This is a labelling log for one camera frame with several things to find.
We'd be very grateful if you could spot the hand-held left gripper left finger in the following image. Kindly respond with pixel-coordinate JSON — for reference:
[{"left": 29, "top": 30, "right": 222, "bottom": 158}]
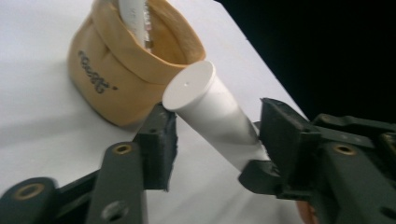
[{"left": 134, "top": 103, "right": 179, "bottom": 191}]

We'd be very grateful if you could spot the small white tube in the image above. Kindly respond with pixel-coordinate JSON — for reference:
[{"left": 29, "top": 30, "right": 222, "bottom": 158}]
[{"left": 117, "top": 0, "right": 149, "bottom": 49}]

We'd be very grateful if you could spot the tan fabric pouch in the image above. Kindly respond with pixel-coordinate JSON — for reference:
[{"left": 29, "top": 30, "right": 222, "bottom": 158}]
[{"left": 66, "top": 0, "right": 207, "bottom": 128}]

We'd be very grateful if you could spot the large white tube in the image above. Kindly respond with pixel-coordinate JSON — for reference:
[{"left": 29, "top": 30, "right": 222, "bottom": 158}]
[{"left": 161, "top": 60, "right": 271, "bottom": 173}]

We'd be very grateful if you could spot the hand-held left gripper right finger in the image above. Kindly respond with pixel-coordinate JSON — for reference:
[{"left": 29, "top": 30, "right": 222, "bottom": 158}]
[{"left": 260, "top": 97, "right": 321, "bottom": 189}]

